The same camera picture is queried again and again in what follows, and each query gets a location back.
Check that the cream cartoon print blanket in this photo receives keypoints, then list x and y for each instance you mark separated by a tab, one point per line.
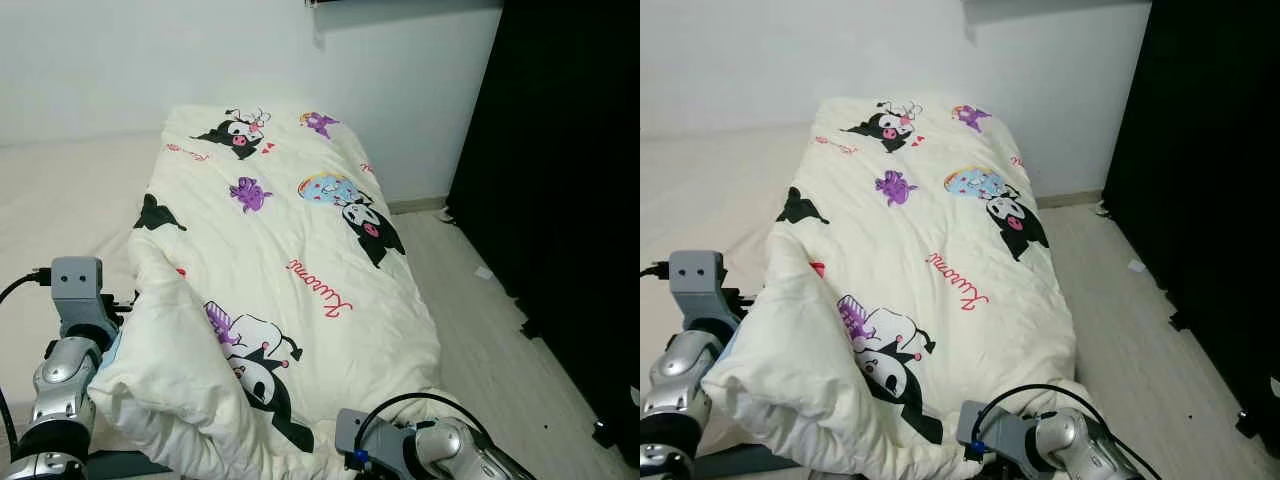
300	230
930	215

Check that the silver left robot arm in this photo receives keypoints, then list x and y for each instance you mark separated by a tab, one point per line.
60	385
680	385

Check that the black wardrobe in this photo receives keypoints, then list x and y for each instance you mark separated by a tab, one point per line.
1200	150
560	150

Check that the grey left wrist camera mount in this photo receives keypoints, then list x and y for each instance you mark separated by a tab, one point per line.
697	290
78	300

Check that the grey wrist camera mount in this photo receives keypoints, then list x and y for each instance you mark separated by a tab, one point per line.
1000	435
350	435
697	290
78	300

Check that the dark bed frame base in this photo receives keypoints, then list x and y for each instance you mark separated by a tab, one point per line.
120	466
740	463

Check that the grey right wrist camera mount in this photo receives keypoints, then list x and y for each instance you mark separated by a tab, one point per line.
1000	435
350	435

